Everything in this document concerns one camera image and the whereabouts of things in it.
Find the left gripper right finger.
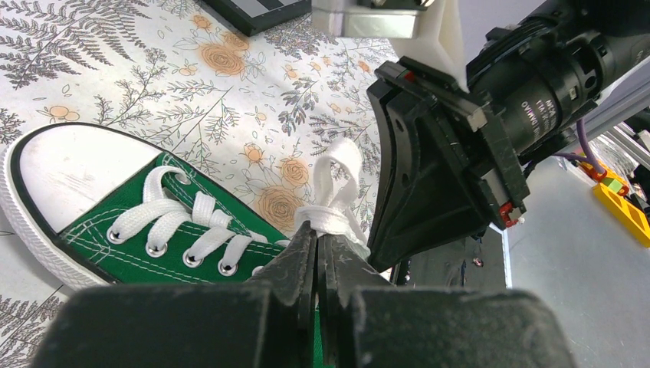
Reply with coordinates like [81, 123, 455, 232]
[317, 235, 575, 367]

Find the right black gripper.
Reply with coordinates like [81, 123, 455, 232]
[368, 57, 530, 271]

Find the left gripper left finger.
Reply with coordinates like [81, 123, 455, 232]
[32, 222, 317, 367]

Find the green white sneaker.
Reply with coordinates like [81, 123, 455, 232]
[0, 121, 326, 368]

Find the white shoelace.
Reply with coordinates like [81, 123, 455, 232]
[107, 137, 370, 277]

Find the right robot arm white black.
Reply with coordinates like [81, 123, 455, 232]
[367, 1, 649, 271]

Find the yellow plastic part off table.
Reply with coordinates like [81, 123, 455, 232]
[592, 171, 649, 248]

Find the floral patterned table mat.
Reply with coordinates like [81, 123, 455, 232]
[1, 1, 395, 367]

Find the black white checkerboard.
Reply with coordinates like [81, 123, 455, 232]
[202, 0, 311, 36]

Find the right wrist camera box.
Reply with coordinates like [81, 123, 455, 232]
[311, 0, 468, 92]

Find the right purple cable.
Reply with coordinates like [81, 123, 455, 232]
[550, 119, 608, 179]

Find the aluminium frame rail front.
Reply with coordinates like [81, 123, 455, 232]
[584, 64, 649, 169]

